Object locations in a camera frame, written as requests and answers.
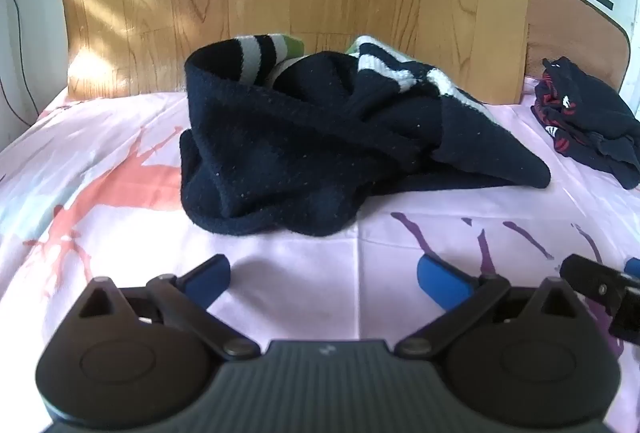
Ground thin dark red cable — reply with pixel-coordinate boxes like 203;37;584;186
0;0;40;120

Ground brown seat cushion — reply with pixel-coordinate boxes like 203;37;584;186
527;0;632;94

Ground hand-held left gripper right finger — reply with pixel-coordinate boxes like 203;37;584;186
394;254;581;358

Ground folded navy red clothes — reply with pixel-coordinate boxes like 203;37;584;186
532;57;640;190

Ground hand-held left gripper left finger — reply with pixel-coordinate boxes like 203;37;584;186
80;254;261;360

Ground pink printed bedsheet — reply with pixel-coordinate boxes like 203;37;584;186
0;78;640;429

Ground navy green white knit sweater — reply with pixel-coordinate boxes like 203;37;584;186
178;33;552;238

